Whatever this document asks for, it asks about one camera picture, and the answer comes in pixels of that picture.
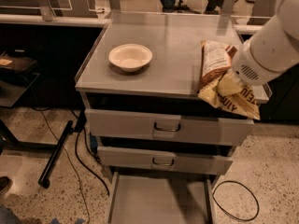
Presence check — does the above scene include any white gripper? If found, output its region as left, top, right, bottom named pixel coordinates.
left=217, top=40, right=281, bottom=97

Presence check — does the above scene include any brown chip bag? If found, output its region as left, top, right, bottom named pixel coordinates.
left=197, top=40, right=260, bottom=119

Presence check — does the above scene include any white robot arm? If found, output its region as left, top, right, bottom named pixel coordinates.
left=217, top=0, right=299, bottom=96

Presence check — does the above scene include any top grey drawer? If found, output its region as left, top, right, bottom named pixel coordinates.
left=85, top=109, right=253, bottom=146

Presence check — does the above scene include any grey drawer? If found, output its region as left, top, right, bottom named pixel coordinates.
left=98, top=147, right=233, bottom=175
left=105, top=170, right=216, bottom=224
left=85, top=109, right=253, bottom=146

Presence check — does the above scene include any grey drawer cabinet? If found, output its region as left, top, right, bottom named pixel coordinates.
left=75, top=10, right=274, bottom=224

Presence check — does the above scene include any middle grey drawer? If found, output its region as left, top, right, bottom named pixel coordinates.
left=98, top=147, right=233, bottom=175

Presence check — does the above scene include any bottom grey drawer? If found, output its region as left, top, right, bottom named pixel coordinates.
left=105, top=170, right=216, bottom=224

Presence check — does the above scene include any white paper bowl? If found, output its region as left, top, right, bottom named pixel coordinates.
left=108, top=44, right=152, bottom=72

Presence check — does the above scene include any black table leg bar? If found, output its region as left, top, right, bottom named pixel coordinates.
left=38, top=120, right=73, bottom=189

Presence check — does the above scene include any dark side table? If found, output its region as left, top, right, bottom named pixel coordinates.
left=0, top=51, right=38, bottom=150

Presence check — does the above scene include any dark shoe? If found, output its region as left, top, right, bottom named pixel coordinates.
left=0, top=176, right=12, bottom=193

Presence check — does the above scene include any black floor cable loop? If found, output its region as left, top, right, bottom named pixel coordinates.
left=212, top=180, right=261, bottom=222

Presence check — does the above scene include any black cable left floor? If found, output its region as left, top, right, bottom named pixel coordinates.
left=31, top=106, right=111, bottom=224

